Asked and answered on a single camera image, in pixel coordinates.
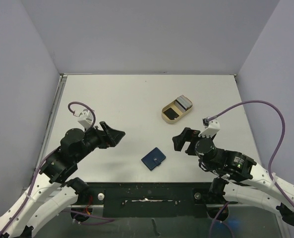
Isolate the beige oval tray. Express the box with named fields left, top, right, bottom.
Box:
left=161, top=99, right=193, bottom=124

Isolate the blue card holder wallet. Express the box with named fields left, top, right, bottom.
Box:
left=141, top=147, right=167, bottom=171

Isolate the aluminium left side rail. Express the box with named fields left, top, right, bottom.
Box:
left=36, top=74, right=68, bottom=168

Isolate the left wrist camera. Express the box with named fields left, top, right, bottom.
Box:
left=77, top=109, right=94, bottom=129

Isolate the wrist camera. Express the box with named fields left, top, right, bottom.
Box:
left=77, top=109, right=94, bottom=129
left=198, top=118, right=220, bottom=139

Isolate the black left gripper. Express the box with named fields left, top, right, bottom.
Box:
left=74, top=120, right=125, bottom=162

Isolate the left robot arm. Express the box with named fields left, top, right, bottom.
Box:
left=0, top=121, right=125, bottom=238

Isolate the stack of cards in tray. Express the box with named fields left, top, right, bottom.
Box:
left=174, top=95, right=193, bottom=112

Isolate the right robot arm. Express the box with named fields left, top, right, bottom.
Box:
left=172, top=125, right=294, bottom=227

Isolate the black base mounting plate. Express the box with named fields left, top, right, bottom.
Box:
left=74, top=182, right=226, bottom=218

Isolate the black card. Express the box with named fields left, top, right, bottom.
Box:
left=163, top=108, right=179, bottom=120

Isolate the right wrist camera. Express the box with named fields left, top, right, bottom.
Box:
left=198, top=118, right=220, bottom=139

